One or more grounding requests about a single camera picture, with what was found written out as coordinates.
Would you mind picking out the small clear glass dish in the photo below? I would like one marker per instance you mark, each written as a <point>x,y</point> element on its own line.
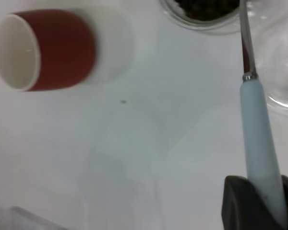
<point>283,72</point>

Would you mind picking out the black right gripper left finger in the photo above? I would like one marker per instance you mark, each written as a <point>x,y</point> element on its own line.
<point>240,206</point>

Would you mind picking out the dark coffee beans pile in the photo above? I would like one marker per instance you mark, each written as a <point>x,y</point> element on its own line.
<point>206,10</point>

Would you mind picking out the red ceramic mug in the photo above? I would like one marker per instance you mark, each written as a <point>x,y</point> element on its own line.
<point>67,50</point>

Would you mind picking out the clear glass cup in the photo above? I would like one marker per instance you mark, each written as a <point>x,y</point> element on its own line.
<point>206,27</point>

